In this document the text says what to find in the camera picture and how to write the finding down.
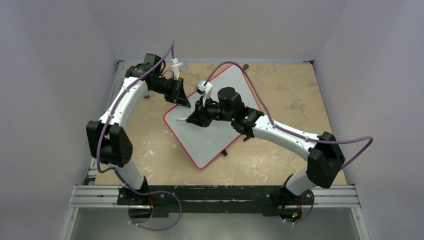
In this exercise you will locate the red framed whiteboard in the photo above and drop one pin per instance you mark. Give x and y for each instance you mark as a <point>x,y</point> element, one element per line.
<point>204,144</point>

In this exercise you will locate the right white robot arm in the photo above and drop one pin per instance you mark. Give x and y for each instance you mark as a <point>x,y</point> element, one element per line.
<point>321,152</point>

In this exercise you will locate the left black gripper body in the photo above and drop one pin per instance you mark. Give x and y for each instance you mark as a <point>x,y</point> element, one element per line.
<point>168,88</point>

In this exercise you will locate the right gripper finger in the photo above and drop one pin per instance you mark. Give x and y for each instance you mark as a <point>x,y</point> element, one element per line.
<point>199,109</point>
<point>197,118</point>

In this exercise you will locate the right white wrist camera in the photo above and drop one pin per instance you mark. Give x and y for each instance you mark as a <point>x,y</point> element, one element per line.
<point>204,88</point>

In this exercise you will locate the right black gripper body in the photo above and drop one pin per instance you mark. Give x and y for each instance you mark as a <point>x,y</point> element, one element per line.
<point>203,112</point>

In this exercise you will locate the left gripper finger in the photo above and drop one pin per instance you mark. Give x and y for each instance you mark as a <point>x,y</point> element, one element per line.
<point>179,98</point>
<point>179,87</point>

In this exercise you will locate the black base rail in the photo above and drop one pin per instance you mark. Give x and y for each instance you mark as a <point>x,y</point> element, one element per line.
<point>267,200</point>

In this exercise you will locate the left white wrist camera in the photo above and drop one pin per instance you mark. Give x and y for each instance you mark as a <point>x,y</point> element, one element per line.
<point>177,67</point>

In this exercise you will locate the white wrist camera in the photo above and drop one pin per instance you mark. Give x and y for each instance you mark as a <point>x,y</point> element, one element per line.
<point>177,67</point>
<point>204,88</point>

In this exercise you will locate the aluminium frame rail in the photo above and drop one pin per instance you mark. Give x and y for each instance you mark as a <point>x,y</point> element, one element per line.
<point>106,196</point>

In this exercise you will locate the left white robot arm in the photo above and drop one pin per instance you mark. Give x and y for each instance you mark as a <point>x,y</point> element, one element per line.
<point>108,141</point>

